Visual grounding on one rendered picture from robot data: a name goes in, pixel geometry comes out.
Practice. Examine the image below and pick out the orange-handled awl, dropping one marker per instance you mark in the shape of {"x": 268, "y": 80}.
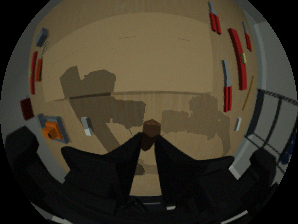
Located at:
{"x": 39, "y": 69}

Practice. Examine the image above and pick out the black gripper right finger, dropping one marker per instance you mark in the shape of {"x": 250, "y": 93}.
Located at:
{"x": 178, "y": 171}

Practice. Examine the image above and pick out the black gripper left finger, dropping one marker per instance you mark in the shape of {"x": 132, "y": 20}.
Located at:
{"x": 116, "y": 167}

